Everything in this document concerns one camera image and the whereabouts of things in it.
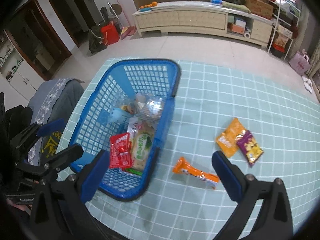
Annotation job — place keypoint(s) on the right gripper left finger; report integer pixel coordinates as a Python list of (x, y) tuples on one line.
[(59, 210)]

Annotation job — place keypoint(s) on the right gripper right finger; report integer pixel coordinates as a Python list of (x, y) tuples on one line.
[(274, 220)]

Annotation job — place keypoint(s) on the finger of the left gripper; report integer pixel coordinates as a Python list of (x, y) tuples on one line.
[(25, 140), (57, 163)]

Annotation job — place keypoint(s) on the clear fox cartoon snack bag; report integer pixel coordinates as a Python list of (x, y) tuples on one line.
[(119, 117)]

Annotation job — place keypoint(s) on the purple chips packet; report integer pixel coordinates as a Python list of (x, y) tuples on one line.
[(249, 147)]

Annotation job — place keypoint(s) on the blue plastic basket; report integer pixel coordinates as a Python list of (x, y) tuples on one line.
[(98, 123)]

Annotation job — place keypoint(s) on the green white cracker packet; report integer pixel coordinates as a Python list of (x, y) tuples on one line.
[(141, 145)]

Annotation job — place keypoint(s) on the clear striped cookie bag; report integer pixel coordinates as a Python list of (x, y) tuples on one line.
[(145, 106)]

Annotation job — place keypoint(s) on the grey blue armchair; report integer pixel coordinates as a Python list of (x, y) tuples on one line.
[(54, 99)]

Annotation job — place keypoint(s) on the teal grid tablecloth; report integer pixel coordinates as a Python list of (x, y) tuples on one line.
[(284, 123)]

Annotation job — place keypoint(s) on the white red snack packet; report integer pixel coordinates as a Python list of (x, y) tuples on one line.
[(136, 125)]

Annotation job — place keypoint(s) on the dark backpack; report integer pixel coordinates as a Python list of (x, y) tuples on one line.
[(95, 40)]

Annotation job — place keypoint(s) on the small orange snack packet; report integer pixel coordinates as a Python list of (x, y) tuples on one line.
[(184, 167)]

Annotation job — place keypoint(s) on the red bag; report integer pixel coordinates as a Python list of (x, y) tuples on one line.
[(110, 34)]

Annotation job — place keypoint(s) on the white slippers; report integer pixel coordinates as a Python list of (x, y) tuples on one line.
[(307, 84)]

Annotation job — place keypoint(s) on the pink gift bag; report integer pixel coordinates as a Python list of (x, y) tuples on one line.
[(300, 62)]

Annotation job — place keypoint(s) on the oranges on blue plate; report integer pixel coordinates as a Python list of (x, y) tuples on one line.
[(148, 7)]

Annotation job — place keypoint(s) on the white paper roll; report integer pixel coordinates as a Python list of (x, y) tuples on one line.
[(247, 34)]

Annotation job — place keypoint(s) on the cream tv cabinet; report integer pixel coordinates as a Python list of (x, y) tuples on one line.
[(204, 18)]

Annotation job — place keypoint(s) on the white metal shelf rack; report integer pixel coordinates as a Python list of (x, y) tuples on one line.
[(285, 17)]

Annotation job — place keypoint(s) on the cardboard box on cabinet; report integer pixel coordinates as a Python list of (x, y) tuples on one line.
[(260, 8)]

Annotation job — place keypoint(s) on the green folded cloth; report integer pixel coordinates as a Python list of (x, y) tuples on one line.
[(234, 6)]

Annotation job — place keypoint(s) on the blue tissue box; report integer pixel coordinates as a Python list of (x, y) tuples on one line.
[(216, 2)]

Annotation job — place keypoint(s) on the pink box by wall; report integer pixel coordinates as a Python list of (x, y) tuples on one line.
[(127, 31)]

